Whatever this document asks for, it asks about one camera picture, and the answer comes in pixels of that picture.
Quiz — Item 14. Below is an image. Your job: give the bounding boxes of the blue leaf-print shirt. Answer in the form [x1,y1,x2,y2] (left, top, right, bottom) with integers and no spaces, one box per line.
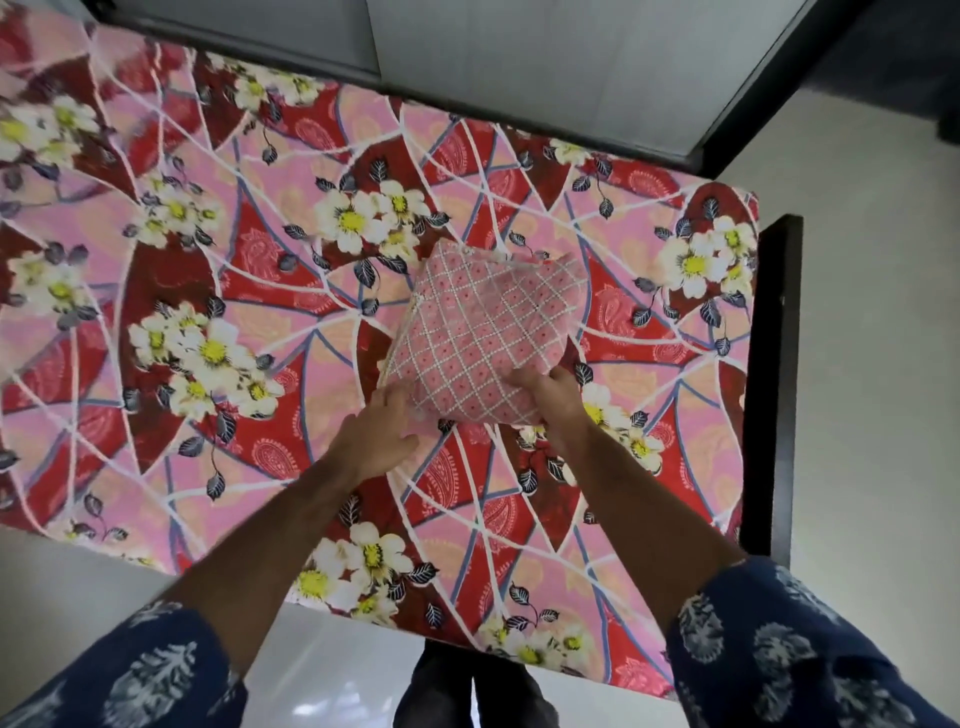
[0,555,960,728]

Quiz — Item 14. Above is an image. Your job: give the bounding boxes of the person's dark trousers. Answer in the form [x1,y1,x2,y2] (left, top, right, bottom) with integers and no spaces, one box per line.
[393,639,561,728]

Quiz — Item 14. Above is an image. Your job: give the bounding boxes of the person's right forearm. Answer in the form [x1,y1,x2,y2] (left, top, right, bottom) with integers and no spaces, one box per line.
[551,431,751,635]

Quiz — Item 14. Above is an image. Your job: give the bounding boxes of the person's left forearm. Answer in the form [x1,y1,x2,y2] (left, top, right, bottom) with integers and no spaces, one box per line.
[161,456,363,680]

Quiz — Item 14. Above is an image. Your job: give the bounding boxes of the pink lattice-patterned cloth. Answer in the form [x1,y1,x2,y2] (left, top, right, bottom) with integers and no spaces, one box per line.
[377,237,590,429]

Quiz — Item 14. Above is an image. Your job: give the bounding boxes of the person's left hand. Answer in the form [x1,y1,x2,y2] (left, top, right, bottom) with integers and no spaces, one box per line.
[327,381,422,484]

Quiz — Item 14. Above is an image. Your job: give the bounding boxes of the person's right hand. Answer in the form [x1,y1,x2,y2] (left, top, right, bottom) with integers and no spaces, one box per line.
[508,364,599,456]

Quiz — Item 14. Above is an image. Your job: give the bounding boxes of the red pink floral bedsheet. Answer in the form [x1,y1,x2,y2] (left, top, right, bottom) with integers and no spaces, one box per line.
[0,3,762,702]

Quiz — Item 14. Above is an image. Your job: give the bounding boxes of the grey cabinet with dark frame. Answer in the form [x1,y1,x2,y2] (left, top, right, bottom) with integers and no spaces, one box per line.
[81,0,877,180]

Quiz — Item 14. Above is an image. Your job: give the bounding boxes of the black bed frame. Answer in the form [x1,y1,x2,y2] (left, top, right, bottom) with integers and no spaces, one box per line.
[738,213,804,573]

